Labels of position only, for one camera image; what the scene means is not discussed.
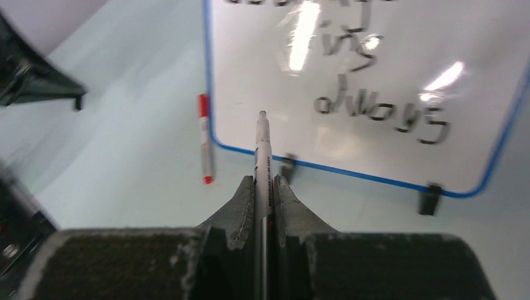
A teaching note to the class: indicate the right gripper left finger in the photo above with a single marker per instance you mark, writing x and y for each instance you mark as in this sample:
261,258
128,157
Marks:
213,260

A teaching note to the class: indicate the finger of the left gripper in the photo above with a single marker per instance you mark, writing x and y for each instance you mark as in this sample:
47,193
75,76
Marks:
26,77

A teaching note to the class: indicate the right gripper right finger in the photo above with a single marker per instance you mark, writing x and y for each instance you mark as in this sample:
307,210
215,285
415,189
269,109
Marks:
316,261

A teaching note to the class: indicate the black whiteboard marker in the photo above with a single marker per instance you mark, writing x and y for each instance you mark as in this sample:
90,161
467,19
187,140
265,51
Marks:
264,187

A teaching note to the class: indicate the blue framed whiteboard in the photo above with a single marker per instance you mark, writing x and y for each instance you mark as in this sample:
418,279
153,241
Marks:
408,93

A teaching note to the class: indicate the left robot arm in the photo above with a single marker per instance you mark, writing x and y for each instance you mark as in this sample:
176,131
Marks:
23,228

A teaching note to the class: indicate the red whiteboard marker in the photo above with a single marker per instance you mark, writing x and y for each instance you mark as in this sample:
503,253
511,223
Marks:
206,163

